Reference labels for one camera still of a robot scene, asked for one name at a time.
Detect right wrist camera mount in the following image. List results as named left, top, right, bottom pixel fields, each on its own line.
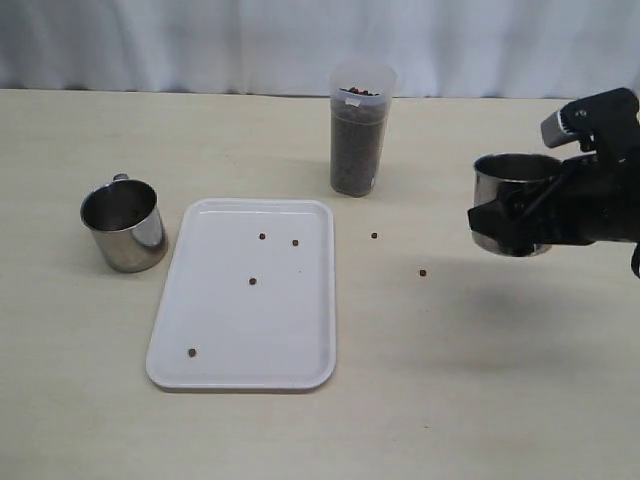
left=540, top=87, right=639, bottom=163

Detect white curtain backdrop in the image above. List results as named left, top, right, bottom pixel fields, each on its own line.
left=1, top=1, right=639, bottom=98

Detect clear plastic tall container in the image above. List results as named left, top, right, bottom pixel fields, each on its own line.
left=330, top=58, right=397, bottom=197

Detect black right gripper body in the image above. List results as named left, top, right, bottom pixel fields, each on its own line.
left=546, top=155, right=639, bottom=246

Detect white plastic tray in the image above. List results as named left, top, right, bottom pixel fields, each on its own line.
left=146, top=198, right=337, bottom=391

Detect steel mug with kibble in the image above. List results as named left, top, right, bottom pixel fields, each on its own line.
left=471, top=153, right=561, bottom=257

